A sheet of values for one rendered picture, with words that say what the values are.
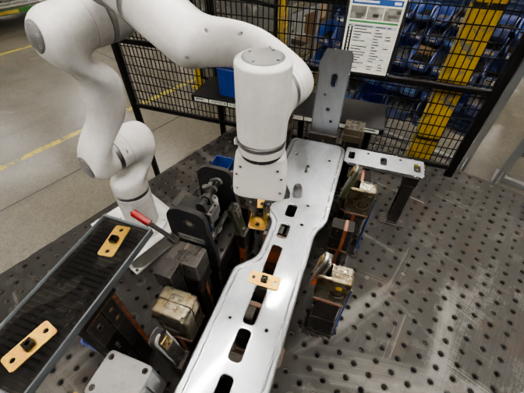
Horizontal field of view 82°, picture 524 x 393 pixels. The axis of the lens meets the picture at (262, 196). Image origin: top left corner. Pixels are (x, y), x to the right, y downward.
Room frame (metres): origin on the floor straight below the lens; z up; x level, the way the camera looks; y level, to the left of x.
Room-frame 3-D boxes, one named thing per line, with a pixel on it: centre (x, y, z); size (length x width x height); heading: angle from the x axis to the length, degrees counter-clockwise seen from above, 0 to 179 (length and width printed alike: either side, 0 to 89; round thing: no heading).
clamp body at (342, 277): (0.40, -0.19, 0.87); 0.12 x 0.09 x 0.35; 71
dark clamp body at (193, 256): (0.44, 0.19, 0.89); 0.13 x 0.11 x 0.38; 71
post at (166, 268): (0.38, 0.23, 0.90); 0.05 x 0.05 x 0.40; 71
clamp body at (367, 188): (0.72, -0.34, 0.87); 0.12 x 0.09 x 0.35; 71
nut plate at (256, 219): (0.44, 0.00, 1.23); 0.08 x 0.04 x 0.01; 170
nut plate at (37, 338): (0.19, 0.41, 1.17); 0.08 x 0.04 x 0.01; 146
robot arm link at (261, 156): (0.43, 0.00, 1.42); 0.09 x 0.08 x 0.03; 80
